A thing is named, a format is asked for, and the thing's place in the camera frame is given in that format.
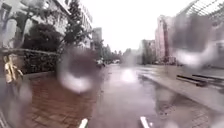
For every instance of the dark bench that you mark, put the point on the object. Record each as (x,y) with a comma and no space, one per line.
(191,80)

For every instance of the glass-roofed building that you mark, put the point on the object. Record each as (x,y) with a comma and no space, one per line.
(203,26)

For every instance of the wet red brick path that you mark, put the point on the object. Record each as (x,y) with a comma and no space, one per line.
(116,100)

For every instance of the tall brown building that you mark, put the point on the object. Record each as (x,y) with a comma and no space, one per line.
(162,38)

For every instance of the dark green hedge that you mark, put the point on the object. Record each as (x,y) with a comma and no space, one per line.
(36,61)

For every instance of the robot's own part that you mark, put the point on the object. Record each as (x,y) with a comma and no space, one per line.
(144,122)
(83,123)

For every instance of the grey stone building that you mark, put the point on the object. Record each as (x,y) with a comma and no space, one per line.
(36,16)

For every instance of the grey paved strip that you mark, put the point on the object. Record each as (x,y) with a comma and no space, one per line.
(196,90)

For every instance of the vehicle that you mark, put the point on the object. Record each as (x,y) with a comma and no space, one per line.
(100,62)

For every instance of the tree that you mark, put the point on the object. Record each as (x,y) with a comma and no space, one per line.
(43,36)

